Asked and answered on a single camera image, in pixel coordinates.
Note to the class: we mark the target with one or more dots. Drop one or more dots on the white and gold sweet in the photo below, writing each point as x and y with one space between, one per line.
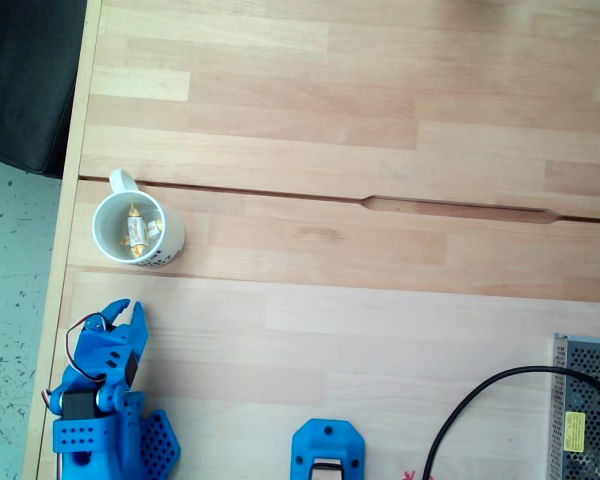
154 229
137 230

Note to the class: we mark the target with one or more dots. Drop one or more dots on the blue printed pole base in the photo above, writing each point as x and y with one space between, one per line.
327 440

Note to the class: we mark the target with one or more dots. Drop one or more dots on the black upholstered seat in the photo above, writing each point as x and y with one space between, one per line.
25 75

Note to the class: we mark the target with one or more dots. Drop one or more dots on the perforated metal power supply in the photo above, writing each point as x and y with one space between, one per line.
587 400

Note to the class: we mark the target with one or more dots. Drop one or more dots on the white ceramic mug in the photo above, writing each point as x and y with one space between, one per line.
130 210

